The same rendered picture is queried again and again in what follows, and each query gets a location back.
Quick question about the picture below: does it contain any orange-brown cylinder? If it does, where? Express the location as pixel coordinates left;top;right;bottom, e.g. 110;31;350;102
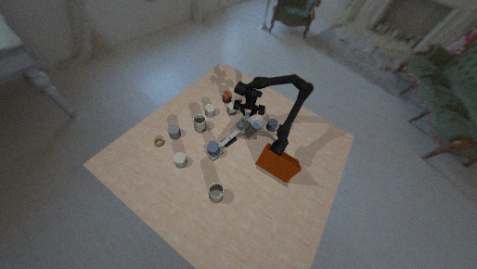
223;90;232;103

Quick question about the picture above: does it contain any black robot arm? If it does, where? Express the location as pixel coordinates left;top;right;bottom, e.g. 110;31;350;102
234;74;314;156

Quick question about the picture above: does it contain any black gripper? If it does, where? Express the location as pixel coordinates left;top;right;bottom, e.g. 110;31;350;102
233;99;265;117

